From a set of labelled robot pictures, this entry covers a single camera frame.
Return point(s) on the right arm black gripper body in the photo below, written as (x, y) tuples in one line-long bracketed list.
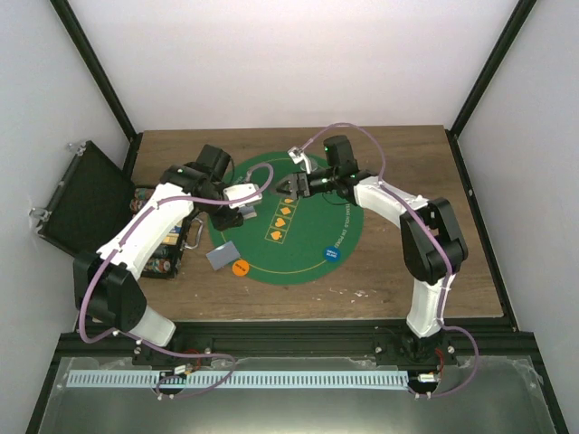
[(324, 186)]

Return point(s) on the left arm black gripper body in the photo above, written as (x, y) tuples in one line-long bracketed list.
[(220, 222)]

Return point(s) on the dealt blue patterned card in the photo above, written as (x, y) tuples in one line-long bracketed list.
[(223, 255)]

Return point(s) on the orange big blind button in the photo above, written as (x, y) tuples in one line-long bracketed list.
[(241, 268)]

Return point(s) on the blue small blind button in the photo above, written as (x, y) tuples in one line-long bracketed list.
[(332, 254)]

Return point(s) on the deck of grey cards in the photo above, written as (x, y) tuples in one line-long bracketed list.
[(248, 212)]

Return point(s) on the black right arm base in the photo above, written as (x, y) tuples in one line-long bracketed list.
[(398, 345)]

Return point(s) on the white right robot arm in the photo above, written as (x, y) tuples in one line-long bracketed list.
[(433, 245)]

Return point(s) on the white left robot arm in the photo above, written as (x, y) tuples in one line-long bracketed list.
[(106, 281)]

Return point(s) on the round green poker mat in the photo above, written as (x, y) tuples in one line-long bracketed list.
[(284, 243)]

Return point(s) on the black poker set case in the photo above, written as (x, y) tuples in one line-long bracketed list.
[(92, 203)]

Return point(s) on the chrome case handle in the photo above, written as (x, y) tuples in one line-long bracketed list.
[(198, 224)]

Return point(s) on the light blue slotted rail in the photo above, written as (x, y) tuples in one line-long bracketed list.
[(363, 380)]

